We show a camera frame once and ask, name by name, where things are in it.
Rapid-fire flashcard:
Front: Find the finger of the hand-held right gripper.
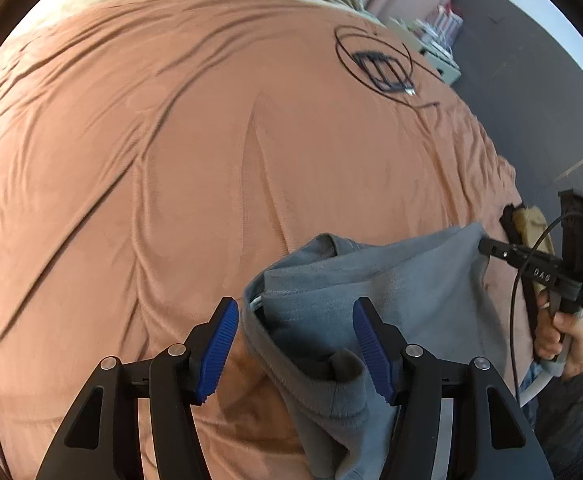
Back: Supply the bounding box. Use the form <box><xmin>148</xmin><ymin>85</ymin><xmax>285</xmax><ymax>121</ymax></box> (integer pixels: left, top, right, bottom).
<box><xmin>478</xmin><ymin>237</ymin><xmax>528</xmax><ymax>267</ymax></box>

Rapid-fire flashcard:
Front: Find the khaki folded garment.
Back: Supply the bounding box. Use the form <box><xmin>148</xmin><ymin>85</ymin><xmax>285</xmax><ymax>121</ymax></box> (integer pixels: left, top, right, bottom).
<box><xmin>514</xmin><ymin>205</ymin><xmax>558</xmax><ymax>301</ymax></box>

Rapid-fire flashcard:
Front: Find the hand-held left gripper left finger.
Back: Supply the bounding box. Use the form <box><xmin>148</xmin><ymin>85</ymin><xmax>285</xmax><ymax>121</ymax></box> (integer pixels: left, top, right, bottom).
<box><xmin>36</xmin><ymin>297</ymin><xmax>240</xmax><ymax>480</ymax></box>

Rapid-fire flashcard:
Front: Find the person's right hand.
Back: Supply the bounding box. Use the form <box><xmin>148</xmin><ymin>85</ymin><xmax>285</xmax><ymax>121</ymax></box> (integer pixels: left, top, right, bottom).
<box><xmin>531</xmin><ymin>305</ymin><xmax>583</xmax><ymax>377</ymax></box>

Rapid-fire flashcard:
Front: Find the orange blanket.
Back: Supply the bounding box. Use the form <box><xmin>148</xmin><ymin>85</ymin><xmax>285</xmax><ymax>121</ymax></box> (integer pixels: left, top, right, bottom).
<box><xmin>0</xmin><ymin>0</ymin><xmax>532</xmax><ymax>480</ymax></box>

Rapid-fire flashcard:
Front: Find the plain black folded garment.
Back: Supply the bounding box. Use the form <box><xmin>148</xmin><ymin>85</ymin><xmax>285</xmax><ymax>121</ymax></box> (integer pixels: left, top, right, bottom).
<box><xmin>500</xmin><ymin>204</ymin><xmax>525</xmax><ymax>242</ymax></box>

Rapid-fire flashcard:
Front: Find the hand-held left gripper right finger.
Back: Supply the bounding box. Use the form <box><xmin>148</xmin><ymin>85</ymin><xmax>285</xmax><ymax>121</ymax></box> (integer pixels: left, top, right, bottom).
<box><xmin>352</xmin><ymin>297</ymin><xmax>555</xmax><ymax>480</ymax></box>

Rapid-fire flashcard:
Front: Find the pink bag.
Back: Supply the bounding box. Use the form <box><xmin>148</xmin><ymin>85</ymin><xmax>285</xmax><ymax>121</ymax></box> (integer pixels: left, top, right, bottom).
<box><xmin>435</xmin><ymin>2</ymin><xmax>465</xmax><ymax>46</ymax></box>

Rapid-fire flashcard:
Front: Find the person's right forearm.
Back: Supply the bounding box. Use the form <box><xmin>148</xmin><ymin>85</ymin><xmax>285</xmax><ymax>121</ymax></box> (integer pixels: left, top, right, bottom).
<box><xmin>521</xmin><ymin>360</ymin><xmax>583</xmax><ymax>480</ymax></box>

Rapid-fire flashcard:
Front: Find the grey t-shirt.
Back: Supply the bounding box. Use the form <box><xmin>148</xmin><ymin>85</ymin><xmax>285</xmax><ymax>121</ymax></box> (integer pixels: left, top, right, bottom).
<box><xmin>242</xmin><ymin>222</ymin><xmax>517</xmax><ymax>480</ymax></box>

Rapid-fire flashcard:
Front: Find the coiled black cable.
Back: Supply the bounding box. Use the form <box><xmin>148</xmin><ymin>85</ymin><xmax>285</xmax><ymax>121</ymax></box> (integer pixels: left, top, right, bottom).
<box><xmin>334</xmin><ymin>25</ymin><xmax>442</xmax><ymax>111</ymax></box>

